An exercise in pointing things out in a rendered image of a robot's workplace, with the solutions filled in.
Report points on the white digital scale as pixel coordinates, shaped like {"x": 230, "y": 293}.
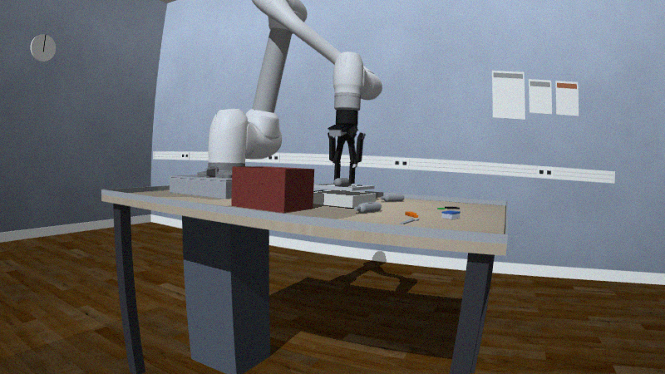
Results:
{"x": 341, "y": 197}

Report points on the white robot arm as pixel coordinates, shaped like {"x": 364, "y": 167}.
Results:
{"x": 232, "y": 138}

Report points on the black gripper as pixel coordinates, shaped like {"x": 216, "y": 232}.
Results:
{"x": 349, "y": 118}

